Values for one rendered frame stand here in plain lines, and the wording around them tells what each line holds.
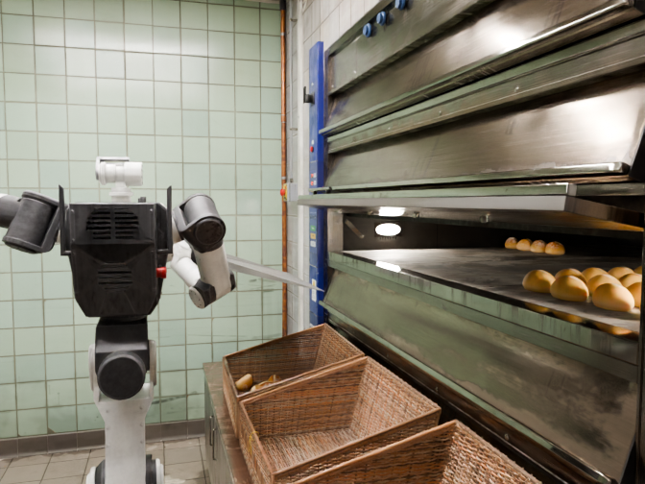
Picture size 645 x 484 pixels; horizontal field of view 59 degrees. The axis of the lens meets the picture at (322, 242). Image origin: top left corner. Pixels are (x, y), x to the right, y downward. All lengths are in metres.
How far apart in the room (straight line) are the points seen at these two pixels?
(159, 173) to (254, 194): 0.56
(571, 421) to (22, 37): 3.20
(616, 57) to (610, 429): 0.64
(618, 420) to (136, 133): 2.90
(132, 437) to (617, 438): 1.20
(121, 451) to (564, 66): 1.43
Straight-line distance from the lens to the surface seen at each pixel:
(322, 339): 2.65
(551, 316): 1.24
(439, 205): 1.31
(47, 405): 3.68
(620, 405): 1.16
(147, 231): 1.48
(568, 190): 0.97
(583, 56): 1.20
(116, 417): 1.73
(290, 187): 3.17
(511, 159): 1.32
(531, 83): 1.32
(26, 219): 1.66
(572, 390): 1.24
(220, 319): 3.53
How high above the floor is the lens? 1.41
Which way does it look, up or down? 4 degrees down
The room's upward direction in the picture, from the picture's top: straight up
